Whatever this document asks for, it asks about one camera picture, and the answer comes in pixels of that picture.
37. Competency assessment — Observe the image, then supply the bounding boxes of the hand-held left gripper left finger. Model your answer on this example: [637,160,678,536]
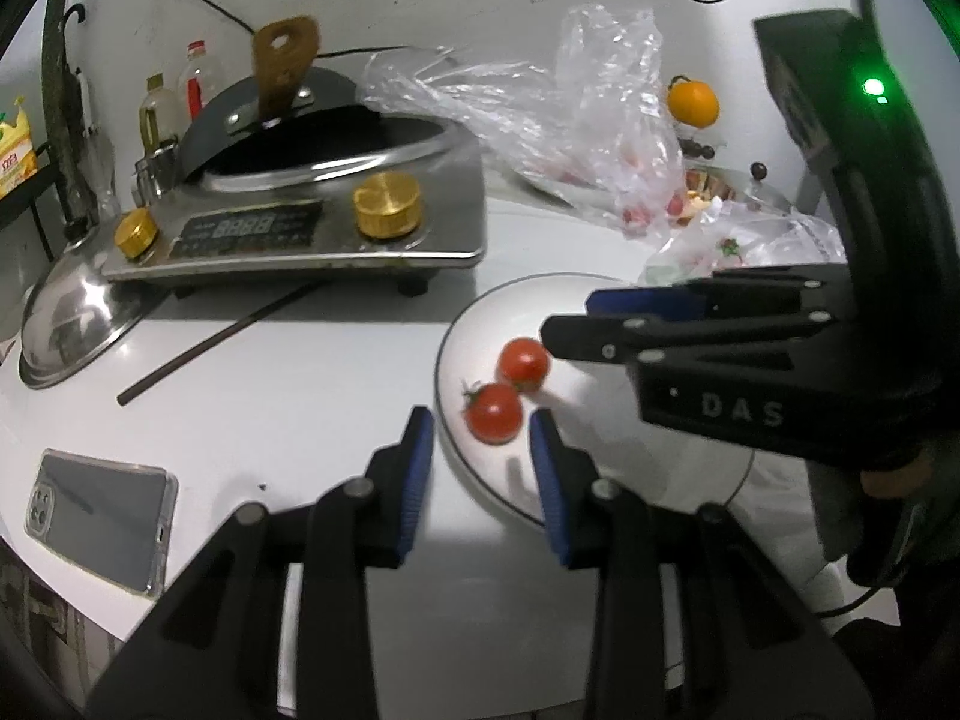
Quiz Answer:
[86,405,436,720]

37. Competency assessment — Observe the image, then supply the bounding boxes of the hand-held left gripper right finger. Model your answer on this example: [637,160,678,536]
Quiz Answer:
[527,409,878,720]

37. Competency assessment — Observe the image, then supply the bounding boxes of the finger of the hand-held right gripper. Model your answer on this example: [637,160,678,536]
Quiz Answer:
[540,307,841,370]
[586,264,852,323]

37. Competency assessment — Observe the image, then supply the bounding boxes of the red cherry tomato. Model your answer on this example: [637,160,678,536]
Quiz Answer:
[496,337,552,393]
[461,381,524,445]

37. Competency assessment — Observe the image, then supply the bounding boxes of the white round plate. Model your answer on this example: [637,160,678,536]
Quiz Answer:
[435,272,758,530]

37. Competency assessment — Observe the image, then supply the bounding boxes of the white printed plastic bag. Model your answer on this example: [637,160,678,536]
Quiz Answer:
[637,199,848,286]

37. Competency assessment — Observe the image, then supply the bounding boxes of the person's right hand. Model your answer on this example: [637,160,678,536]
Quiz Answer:
[859,457,927,500]

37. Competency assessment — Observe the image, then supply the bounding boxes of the orange peel pieces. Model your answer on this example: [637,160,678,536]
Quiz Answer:
[671,169,717,226]

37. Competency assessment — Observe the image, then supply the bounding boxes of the orange with leaf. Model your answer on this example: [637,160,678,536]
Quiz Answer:
[667,75,721,128]

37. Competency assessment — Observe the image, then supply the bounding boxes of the clear plastic bag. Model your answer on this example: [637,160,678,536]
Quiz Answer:
[356,4,687,241]

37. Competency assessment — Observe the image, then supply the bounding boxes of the dark chopstick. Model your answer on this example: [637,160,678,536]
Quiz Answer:
[118,285,327,406]

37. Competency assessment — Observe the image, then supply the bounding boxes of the stainless steel induction cooker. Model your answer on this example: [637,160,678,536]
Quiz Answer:
[101,114,488,297]

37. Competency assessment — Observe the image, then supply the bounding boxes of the smartphone in clear case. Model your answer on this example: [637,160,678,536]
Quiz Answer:
[25,448,179,599]

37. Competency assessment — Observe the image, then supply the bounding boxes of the stainless steel dome lid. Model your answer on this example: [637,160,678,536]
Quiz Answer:
[19,225,170,391]

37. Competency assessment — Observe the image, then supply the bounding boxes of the small metal jar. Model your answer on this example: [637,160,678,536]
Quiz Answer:
[133,142,181,203]

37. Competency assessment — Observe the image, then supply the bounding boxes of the yellow oil bottle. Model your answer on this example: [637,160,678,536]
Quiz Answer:
[139,73,181,158]

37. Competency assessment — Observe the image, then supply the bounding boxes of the clear bottle with red cap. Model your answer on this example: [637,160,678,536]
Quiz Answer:
[178,41,226,125]

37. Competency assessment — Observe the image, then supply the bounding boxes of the black metal rack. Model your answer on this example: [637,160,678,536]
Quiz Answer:
[0,142,57,256]

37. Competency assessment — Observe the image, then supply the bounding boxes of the yellow food packet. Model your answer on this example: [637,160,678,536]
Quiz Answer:
[0,96,38,200]

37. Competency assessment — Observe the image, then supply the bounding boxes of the black wok with wooden handle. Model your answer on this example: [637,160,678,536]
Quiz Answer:
[180,16,470,181]

